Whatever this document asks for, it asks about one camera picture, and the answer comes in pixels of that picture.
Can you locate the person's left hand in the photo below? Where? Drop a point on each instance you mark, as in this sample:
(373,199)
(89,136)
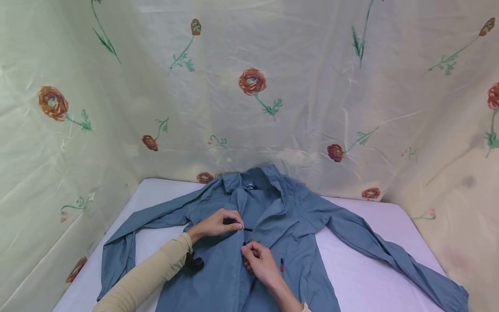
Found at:
(212,225)

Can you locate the person's right hand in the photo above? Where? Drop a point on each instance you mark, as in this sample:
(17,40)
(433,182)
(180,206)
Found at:
(265,262)

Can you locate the person's left thumb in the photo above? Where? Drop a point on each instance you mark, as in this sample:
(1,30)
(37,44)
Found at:
(233,227)

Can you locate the person's left fingers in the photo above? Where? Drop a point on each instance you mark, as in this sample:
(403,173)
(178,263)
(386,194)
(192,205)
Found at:
(230,214)

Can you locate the person's right thumb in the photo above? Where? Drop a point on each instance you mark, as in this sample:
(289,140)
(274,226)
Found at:
(251,247)

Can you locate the person's right fingers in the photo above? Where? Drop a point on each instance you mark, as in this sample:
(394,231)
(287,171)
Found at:
(248,262)

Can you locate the blue long-sleeved shirt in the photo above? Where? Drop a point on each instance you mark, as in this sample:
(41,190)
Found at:
(343,225)

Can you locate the person's right forearm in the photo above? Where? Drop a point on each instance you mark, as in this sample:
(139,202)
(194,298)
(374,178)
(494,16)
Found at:
(288,297)

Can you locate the person's left forearm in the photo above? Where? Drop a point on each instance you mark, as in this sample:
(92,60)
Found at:
(152,277)

